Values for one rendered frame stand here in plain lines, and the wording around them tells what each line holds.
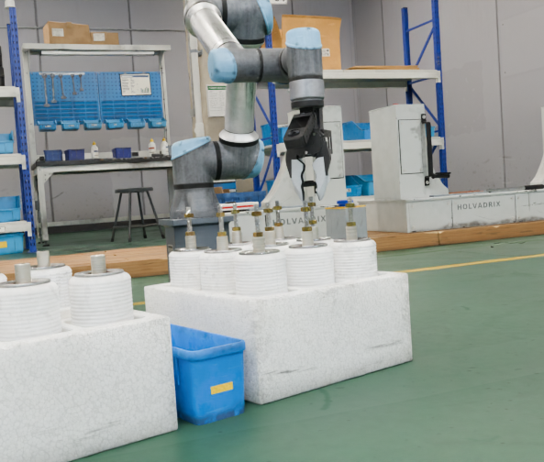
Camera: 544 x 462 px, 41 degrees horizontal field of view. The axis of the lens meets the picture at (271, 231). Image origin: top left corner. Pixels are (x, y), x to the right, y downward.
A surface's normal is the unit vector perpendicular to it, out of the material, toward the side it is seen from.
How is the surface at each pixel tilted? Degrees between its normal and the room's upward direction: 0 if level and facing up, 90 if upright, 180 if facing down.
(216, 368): 92
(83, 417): 90
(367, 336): 90
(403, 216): 90
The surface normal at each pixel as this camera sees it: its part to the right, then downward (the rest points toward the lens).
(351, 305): 0.62, 0.00
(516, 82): -0.93, 0.08
